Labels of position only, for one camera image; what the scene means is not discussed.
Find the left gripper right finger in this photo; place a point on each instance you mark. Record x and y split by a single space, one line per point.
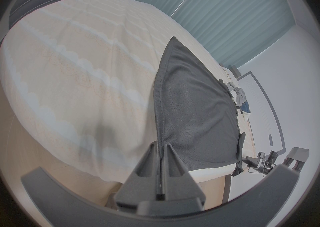
190 186

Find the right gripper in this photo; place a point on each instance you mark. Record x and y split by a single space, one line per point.
261 164

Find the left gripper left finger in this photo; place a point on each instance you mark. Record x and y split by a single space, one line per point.
135 186

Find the black trousers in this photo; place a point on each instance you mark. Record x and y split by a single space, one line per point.
195 110

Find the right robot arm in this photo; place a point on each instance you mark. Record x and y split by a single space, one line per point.
297 155

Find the pile of clothes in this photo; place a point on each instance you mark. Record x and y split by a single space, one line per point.
240 95

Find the white printed pillow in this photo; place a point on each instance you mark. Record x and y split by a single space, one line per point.
228 74

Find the grey bedside table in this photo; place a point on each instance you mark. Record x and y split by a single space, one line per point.
235 69

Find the bed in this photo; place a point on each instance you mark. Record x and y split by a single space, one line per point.
75 70

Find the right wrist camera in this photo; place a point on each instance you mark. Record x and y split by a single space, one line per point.
261 155

